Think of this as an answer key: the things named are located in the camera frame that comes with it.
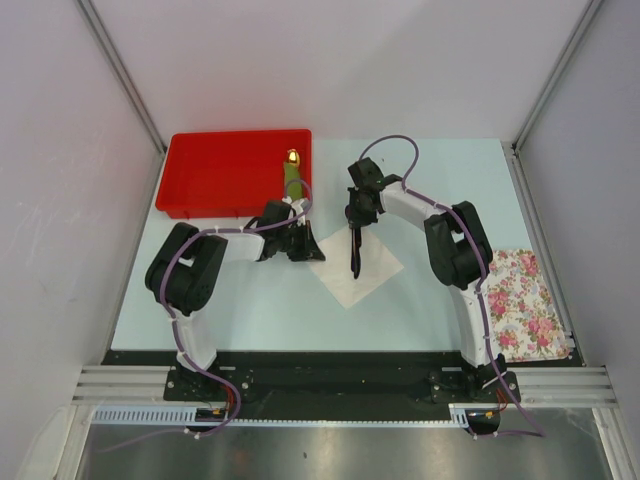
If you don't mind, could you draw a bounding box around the white paper napkin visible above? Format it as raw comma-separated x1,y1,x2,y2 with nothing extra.
310,227,403,309

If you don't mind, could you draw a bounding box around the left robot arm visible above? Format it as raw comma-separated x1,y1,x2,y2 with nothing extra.
144,197,326,400

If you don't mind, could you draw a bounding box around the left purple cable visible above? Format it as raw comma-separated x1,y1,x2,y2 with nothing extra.
94,178,314,454

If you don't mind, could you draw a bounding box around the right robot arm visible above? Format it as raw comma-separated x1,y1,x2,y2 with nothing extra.
345,157,498,401

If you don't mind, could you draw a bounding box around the aluminium frame rail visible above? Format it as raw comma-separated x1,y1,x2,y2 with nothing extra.
72,366,169,405

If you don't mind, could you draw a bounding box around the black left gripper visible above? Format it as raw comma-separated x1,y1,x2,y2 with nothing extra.
275,220,325,262

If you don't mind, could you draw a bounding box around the red plastic bin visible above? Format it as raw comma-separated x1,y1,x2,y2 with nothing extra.
155,129,312,219

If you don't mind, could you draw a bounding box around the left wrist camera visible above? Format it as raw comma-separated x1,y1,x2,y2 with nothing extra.
283,197,312,216

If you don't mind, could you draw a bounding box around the black plastic knife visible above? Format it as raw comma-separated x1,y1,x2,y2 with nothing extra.
351,228,362,279

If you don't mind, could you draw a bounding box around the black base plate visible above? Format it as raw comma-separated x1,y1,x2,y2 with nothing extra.
103,351,520,423

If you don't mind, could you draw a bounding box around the white cable duct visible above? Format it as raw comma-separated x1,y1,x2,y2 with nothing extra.
92,403,474,429

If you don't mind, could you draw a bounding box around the floral tray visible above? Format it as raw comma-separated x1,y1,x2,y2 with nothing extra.
487,248,572,363

